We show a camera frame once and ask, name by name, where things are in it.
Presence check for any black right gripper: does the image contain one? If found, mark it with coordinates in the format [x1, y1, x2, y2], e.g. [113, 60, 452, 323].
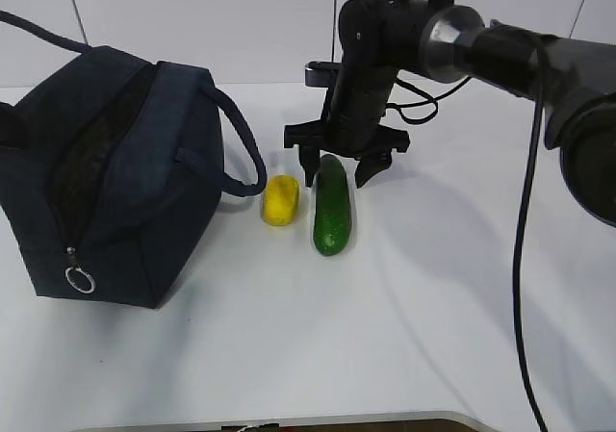
[283, 83, 410, 188]

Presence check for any yellow lemon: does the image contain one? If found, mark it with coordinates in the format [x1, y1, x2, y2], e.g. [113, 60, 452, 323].
[262, 175, 300, 226]

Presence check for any dark blue lunch bag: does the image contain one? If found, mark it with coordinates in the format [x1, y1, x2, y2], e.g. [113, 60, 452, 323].
[1, 12, 268, 309]

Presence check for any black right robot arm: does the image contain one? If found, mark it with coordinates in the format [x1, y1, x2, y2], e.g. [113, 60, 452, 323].
[284, 0, 615, 224]

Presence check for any green cucumber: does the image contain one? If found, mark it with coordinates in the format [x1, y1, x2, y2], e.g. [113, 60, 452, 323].
[313, 154, 352, 257]

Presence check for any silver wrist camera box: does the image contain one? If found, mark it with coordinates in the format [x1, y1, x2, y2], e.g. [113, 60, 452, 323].
[304, 61, 342, 89]

